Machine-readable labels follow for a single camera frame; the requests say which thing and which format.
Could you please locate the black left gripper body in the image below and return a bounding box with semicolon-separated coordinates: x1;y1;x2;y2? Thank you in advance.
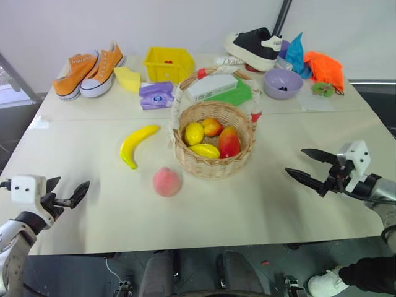
40;192;67;221

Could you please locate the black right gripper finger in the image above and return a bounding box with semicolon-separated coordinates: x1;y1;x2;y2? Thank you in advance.
301;148;338;166
285;167;325;191

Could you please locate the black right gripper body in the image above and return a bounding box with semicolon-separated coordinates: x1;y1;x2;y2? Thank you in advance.
317;153;354;198

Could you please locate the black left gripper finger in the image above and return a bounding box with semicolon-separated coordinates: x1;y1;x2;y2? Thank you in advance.
46;176;62;195
55;180;91;209

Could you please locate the white paper sheet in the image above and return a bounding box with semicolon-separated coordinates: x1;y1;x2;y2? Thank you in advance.
298;89;338;113

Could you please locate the clear tape patch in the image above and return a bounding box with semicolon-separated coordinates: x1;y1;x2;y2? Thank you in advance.
30;114;51;129

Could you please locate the green small toy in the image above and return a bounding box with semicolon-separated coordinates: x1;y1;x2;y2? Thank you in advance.
310;81;337;97

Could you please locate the yellow banana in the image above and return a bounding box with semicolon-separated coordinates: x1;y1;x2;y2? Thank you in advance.
119;124;161;170

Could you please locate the red mango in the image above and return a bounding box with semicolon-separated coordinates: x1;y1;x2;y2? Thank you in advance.
217;126;242;160

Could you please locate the purple plastic bowl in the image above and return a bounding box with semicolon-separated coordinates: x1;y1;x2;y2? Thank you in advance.
263;68;304;101

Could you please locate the orange cloth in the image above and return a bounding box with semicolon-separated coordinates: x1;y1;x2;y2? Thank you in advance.
303;50;345;94

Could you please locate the pink peach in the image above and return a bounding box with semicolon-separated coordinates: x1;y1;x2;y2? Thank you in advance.
152;166;184;197

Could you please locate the clear plastic container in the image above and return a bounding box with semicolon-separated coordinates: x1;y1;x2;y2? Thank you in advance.
275;56;293;72

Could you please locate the black bystander trouser leg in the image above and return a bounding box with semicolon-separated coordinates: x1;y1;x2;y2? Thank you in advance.
338;256;396;295

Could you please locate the green cloth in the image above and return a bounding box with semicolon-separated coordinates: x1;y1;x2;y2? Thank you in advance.
203;78;255;108

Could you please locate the yellow starfruit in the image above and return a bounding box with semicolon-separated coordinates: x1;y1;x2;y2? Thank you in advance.
188;143;222;160

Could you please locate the blue cloth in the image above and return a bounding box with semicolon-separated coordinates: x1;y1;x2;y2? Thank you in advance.
284;31;312;80

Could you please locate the orange canvas sneaker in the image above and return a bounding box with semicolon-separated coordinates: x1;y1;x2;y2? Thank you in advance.
51;50;101;101
79;40;126;99

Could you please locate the white bystander shoe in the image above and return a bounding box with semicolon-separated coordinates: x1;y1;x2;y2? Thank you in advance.
306;265;351;297

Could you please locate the grey metal rack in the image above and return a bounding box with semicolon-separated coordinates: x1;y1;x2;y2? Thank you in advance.
0;50;43;110

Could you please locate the dark rounded shape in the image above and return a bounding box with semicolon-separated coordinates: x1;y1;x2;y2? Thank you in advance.
222;250;267;297
139;250;176;297

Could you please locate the purple packet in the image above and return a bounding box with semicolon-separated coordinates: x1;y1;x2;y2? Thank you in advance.
279;39;292;58

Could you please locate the yellow lemon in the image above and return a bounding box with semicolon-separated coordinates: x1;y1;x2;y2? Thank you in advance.
184;122;205;146

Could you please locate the purple wet wipes pack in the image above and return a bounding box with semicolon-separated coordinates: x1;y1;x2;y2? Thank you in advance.
138;80;178;112

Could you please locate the yellow sponge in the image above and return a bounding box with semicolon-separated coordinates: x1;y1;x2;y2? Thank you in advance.
113;66;142;93

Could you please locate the white green cardboard box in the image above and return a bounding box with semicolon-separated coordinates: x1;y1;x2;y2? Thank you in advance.
186;74;239;103

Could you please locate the black white sneaker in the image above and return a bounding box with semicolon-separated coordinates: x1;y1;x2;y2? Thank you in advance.
223;27;284;73

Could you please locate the white printed packet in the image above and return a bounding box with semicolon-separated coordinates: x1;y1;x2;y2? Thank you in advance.
214;55;249;67

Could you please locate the black pole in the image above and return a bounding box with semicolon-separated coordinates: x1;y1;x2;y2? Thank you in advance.
272;0;293;37

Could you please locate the yellow plastic bin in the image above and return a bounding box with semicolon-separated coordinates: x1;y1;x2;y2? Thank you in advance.
142;46;196;84

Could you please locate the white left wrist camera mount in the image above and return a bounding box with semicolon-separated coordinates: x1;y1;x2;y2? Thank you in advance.
9;174;57;224

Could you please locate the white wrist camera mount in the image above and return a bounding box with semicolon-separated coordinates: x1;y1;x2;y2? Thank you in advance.
337;140;372;193
9;174;57;224

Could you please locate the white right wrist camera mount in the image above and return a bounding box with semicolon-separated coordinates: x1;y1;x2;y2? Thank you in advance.
337;140;372;193

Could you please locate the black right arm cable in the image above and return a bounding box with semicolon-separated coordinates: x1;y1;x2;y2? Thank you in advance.
340;189;396;205

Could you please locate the wicker basket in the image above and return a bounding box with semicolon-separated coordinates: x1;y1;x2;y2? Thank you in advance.
168;67;264;181

